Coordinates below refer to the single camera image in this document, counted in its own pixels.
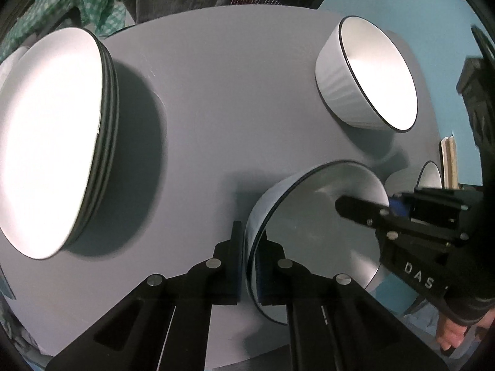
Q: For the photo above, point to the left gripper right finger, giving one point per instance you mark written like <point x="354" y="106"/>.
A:
<point x="269" y="276"/>

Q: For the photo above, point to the stack of white plates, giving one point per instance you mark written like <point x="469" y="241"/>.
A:
<point x="59" y="125"/>

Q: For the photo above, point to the dark smartphone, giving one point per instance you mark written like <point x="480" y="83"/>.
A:
<point x="5" y="287"/>

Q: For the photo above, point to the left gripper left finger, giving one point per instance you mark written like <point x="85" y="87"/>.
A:
<point x="228" y="277"/>

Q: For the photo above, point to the white bowl on table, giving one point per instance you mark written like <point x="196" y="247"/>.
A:
<point x="364" y="79"/>

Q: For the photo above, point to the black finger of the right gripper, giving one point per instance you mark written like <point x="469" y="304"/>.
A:
<point x="369" y="214"/>

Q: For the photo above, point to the green checkered cloth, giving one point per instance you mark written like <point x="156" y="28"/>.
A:
<point x="105" y="16"/>

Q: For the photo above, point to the person's right hand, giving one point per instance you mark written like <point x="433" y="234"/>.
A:
<point x="448" y="333"/>

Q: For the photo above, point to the large white bowl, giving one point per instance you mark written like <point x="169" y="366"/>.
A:
<point x="300" y="213"/>

